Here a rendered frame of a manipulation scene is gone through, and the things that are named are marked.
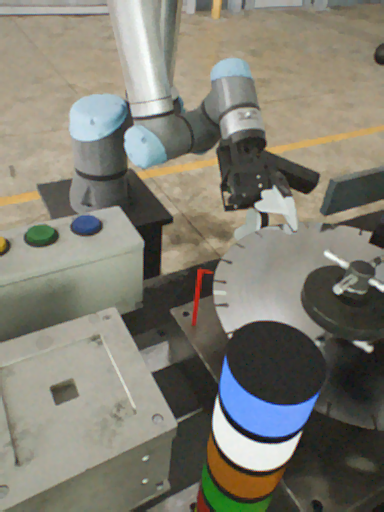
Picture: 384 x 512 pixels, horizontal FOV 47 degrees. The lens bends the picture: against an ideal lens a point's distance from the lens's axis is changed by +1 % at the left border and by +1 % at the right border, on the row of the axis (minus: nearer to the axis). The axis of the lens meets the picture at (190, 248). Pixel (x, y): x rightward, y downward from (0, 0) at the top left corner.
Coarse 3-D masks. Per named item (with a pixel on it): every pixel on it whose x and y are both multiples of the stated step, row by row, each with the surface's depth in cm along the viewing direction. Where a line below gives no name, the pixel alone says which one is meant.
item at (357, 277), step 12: (324, 252) 53; (348, 264) 51; (360, 264) 50; (372, 264) 51; (348, 276) 50; (360, 276) 49; (372, 276) 49; (336, 288) 48; (348, 288) 51; (360, 288) 50
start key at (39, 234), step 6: (30, 228) 66; (36, 228) 66; (42, 228) 66; (48, 228) 67; (30, 234) 65; (36, 234) 65; (42, 234) 65; (48, 234) 65; (54, 234) 66; (30, 240) 65; (36, 240) 64; (42, 240) 65; (48, 240) 65
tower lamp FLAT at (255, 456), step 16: (224, 416) 21; (224, 432) 22; (240, 432) 20; (224, 448) 22; (240, 448) 21; (256, 448) 21; (272, 448) 20; (288, 448) 21; (240, 464) 22; (256, 464) 21; (272, 464) 22
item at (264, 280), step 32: (320, 224) 66; (224, 256) 58; (256, 256) 58; (288, 256) 59; (320, 256) 60; (352, 256) 60; (224, 288) 53; (256, 288) 54; (288, 288) 54; (224, 320) 49; (288, 320) 50; (352, 352) 47; (352, 384) 44; (352, 416) 41
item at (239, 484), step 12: (216, 456) 23; (216, 468) 24; (228, 468) 23; (216, 480) 24; (228, 480) 23; (240, 480) 23; (252, 480) 22; (264, 480) 23; (276, 480) 23; (228, 492) 24; (240, 492) 23; (252, 492) 23; (264, 492) 24
